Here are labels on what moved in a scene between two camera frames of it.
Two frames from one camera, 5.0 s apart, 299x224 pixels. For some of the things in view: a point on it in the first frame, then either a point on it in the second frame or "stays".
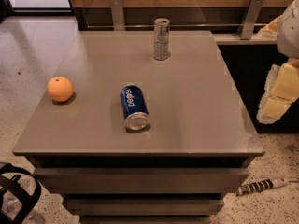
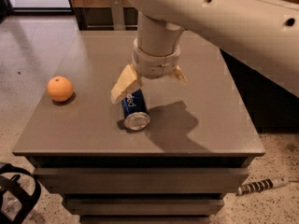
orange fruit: (59, 89) stays
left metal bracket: (118, 14) stays
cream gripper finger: (281, 91) → (127, 79)
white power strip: (257, 186) stays
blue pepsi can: (135, 107) stays
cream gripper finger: (270, 30) → (179, 75)
